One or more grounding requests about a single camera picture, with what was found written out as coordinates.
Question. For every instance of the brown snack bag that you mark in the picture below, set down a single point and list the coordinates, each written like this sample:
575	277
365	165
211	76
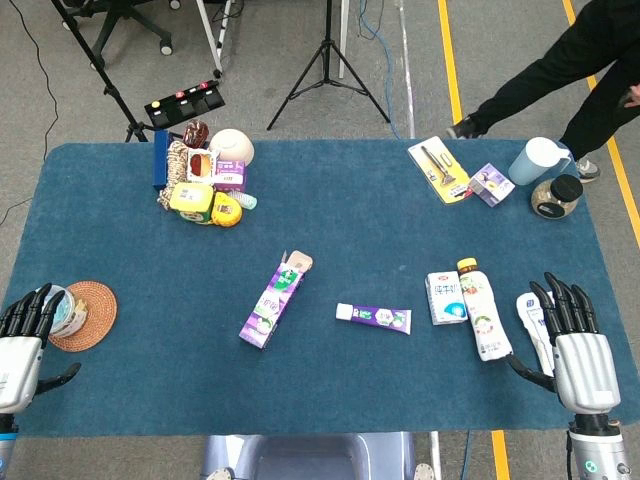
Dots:
196	134

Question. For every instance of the purple white small box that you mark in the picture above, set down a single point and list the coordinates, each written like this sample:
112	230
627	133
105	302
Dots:
231	175

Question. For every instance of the white blue milk carton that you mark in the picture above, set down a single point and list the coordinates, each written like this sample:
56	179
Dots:
445	300

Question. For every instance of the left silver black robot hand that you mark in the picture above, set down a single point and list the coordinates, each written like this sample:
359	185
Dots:
15	370

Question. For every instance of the person in black clothes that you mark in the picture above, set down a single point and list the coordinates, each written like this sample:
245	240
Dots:
575	65

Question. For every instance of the glass jar black lid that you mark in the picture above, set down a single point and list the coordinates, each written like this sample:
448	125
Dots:
557	197

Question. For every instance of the small red object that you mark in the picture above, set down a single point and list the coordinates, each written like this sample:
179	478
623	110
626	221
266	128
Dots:
468	194

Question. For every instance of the white pole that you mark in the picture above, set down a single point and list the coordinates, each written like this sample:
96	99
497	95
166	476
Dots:
343	40

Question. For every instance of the small purple white carton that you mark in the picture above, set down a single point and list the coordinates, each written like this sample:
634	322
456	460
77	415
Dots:
492	184

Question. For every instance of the light blue plastic pitcher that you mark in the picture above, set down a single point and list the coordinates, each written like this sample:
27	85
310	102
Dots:
535	160

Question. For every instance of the purple toothpaste box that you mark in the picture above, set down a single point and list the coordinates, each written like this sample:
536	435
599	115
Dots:
272	305

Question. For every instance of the white metal frame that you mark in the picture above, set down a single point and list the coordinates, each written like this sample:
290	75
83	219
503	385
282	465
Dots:
212	40

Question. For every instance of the black foot pedal box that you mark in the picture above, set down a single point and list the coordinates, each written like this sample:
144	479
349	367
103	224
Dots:
185	102

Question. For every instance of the white drink bottle yellow cap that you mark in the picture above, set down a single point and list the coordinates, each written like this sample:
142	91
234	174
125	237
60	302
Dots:
482	310

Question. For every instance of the yellow lid container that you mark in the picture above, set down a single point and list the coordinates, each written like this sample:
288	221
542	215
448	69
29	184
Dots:
190	200

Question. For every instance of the clear tub with paper pieces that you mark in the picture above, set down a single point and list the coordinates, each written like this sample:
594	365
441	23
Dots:
70	312

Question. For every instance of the blue table mat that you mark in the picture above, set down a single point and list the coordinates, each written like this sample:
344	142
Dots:
320	225

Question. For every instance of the purple white toothpaste tube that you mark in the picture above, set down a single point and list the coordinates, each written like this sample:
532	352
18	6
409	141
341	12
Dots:
375	318

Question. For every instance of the yellow round tape measure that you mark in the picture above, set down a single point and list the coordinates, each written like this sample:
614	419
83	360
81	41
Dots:
226	211

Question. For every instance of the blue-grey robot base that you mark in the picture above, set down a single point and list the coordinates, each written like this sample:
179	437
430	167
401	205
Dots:
305	457

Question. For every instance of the beige bowl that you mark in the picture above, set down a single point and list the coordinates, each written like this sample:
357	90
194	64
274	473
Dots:
232	145

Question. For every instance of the mint green brush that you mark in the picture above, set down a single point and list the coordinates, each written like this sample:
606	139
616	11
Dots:
247	201

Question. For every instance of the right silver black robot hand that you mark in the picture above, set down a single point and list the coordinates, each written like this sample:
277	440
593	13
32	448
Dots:
585	370

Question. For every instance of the white sugar bag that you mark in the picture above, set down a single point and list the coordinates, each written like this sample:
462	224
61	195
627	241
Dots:
532	320

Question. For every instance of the yellow razor blister pack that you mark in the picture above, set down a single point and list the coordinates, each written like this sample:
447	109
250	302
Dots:
440	167

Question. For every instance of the blue rectangular block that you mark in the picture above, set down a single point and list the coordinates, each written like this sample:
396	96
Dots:
160	160

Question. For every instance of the round woven coaster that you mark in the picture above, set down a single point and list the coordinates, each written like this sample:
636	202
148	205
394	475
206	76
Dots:
97	312

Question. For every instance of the black office chair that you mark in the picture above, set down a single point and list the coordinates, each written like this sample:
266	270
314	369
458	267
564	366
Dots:
115	15

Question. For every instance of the black tripod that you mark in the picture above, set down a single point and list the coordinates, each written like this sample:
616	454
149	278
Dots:
328	45

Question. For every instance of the black slanted light stand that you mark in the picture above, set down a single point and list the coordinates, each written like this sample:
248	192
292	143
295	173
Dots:
107	85

